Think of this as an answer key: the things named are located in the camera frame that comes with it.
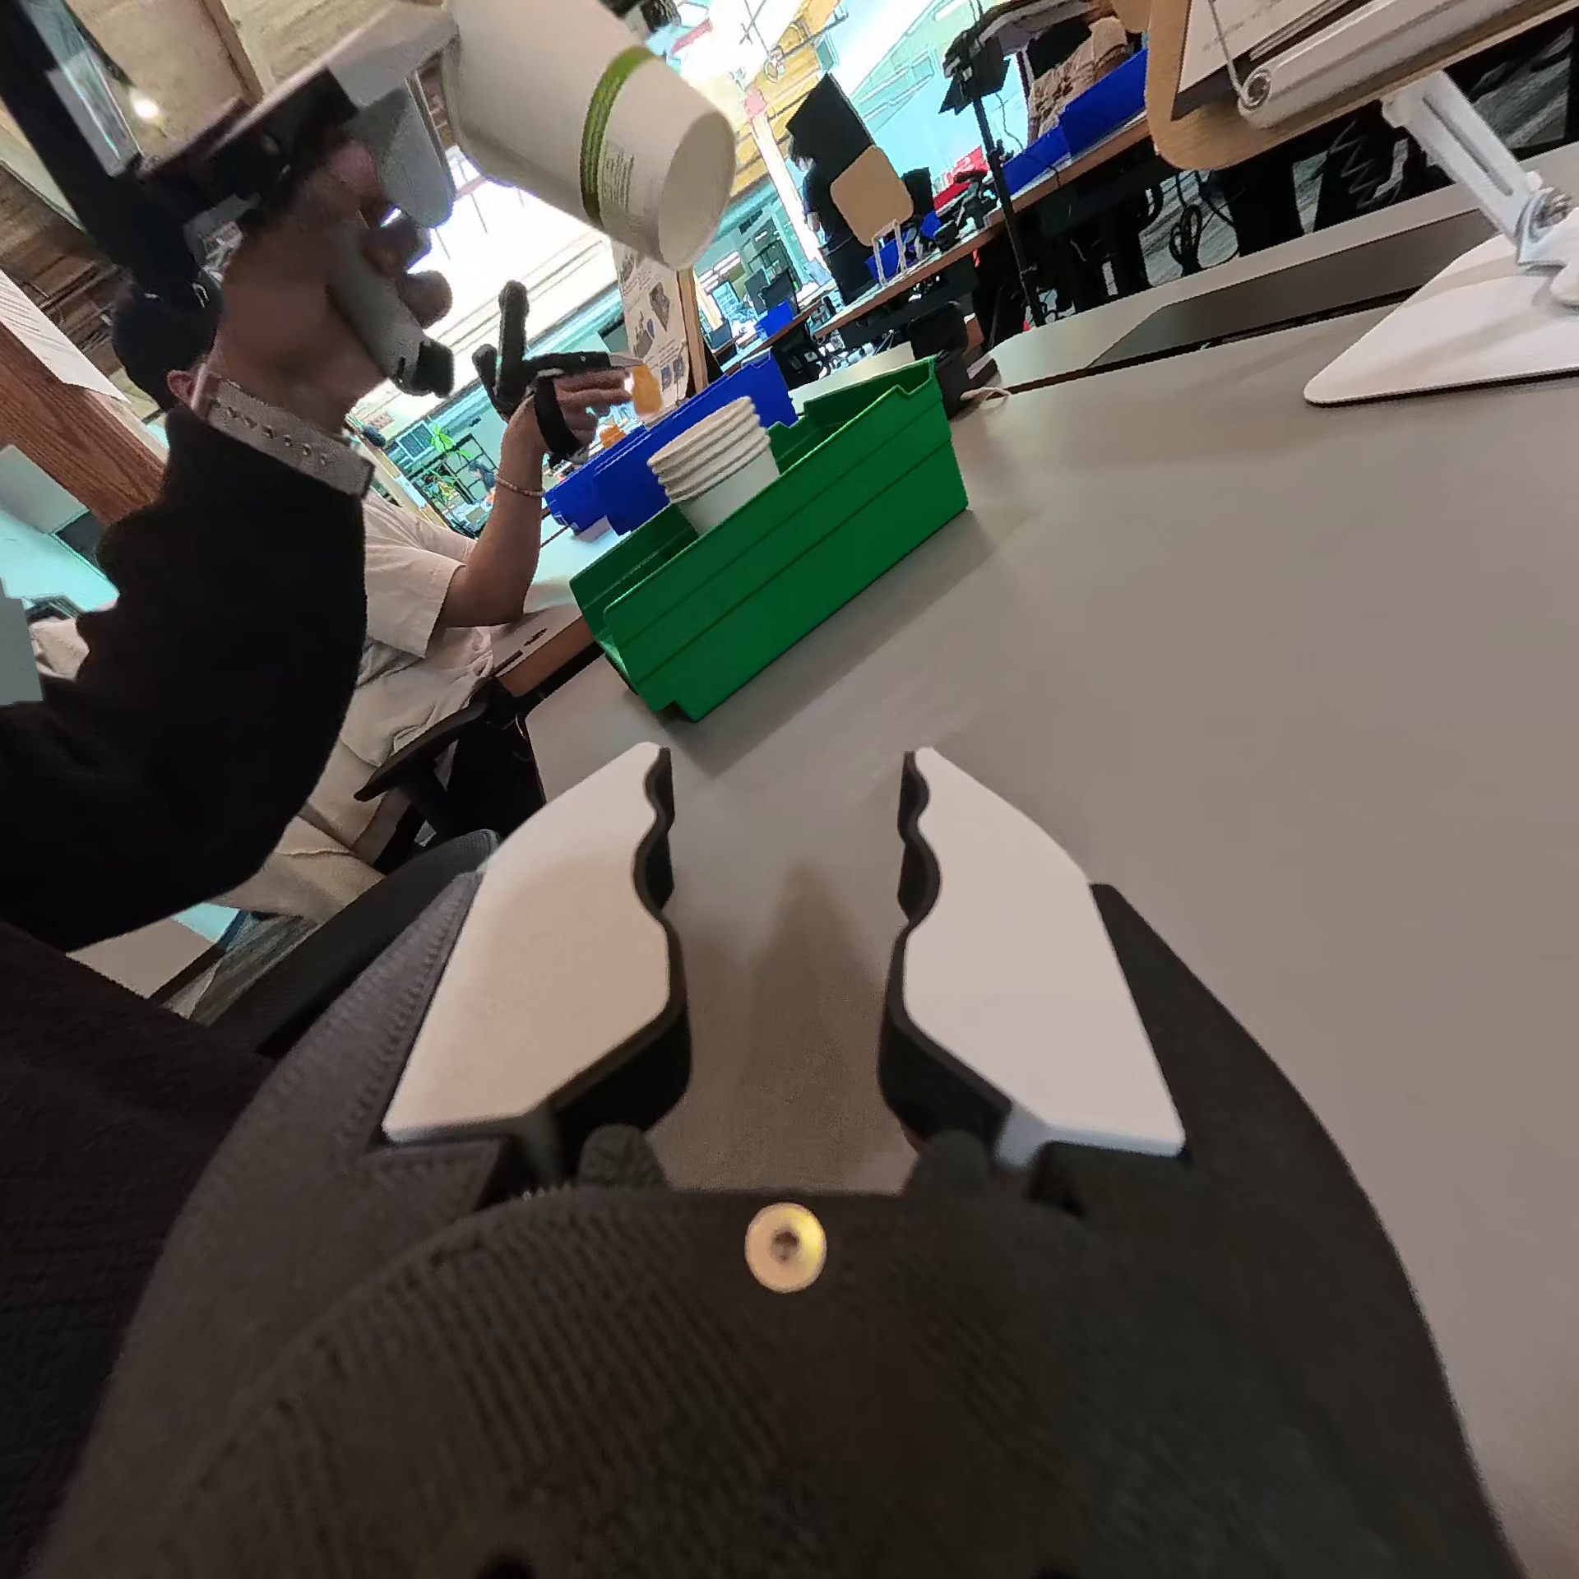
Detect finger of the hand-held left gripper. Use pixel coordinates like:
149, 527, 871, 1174
252, 7, 463, 115

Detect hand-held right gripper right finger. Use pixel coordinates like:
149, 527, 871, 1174
876, 748, 1188, 1203

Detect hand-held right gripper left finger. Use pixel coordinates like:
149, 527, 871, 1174
380, 745, 687, 1179

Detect white paper cup green band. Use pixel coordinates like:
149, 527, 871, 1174
443, 0, 741, 270

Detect green plastic bin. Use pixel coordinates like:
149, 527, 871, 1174
571, 357, 972, 723

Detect stack of white paper cups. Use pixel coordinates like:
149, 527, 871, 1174
644, 393, 784, 539

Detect person's left forearm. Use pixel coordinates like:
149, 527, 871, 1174
0, 374, 374, 951

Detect grey desk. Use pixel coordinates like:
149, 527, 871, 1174
491, 141, 1579, 1579

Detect black desk power box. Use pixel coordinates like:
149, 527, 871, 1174
918, 333, 1004, 415

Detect person's left hand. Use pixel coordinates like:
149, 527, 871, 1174
201, 147, 453, 429

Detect black office chair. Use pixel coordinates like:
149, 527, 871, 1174
186, 672, 543, 1058

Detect wooden document stand white base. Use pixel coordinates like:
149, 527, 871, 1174
1146, 0, 1579, 406
611, 242, 723, 406
829, 147, 938, 282

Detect blue plastic bin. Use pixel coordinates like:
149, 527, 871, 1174
541, 353, 803, 539
997, 50, 1147, 199

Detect wooden table black legs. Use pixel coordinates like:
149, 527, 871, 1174
809, 118, 1153, 357

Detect dark desk cable flap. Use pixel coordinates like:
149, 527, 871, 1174
1094, 289, 1369, 372

